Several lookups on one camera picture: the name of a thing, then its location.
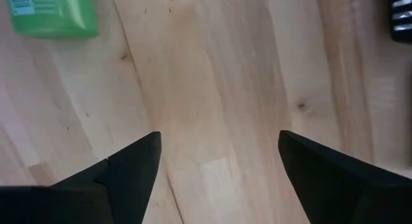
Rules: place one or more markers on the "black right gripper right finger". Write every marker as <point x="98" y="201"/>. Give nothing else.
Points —
<point x="338" y="188"/>

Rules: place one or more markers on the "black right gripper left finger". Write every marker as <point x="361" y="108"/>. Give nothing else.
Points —
<point x="128" y="179"/>

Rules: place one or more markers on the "green toiletry bottle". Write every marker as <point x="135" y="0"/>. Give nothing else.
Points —
<point x="54" y="14"/>

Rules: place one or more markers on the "black slotted plastic basket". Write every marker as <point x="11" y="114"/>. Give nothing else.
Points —
<point x="401" y="16"/>

